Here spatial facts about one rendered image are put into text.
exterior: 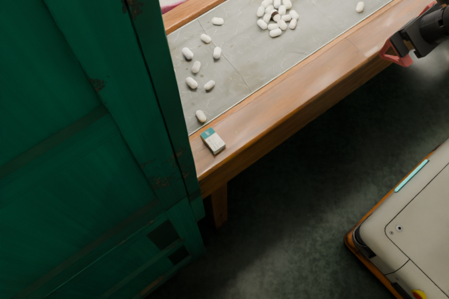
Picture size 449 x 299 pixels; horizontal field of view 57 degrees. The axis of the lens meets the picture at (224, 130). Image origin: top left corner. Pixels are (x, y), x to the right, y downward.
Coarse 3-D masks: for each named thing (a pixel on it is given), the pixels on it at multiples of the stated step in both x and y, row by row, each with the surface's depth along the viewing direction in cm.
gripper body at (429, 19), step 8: (432, 8) 78; (440, 8) 78; (424, 16) 77; (432, 16) 74; (440, 16) 72; (416, 24) 77; (424, 24) 75; (432, 24) 74; (440, 24) 72; (408, 32) 76; (416, 32) 76; (424, 32) 76; (432, 32) 74; (440, 32) 73; (416, 40) 76; (424, 40) 77; (432, 40) 76; (440, 40) 75; (416, 48) 76; (424, 48) 77; (432, 48) 77; (416, 56) 78; (424, 56) 77
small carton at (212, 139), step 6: (204, 132) 101; (210, 132) 101; (204, 138) 101; (210, 138) 100; (216, 138) 100; (210, 144) 100; (216, 144) 100; (222, 144) 100; (210, 150) 101; (216, 150) 99
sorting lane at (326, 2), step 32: (256, 0) 124; (320, 0) 124; (352, 0) 124; (384, 0) 124; (192, 32) 120; (224, 32) 119; (256, 32) 119; (288, 32) 119; (320, 32) 119; (192, 64) 115; (224, 64) 115; (256, 64) 115; (288, 64) 115; (192, 96) 111; (224, 96) 111; (192, 128) 107
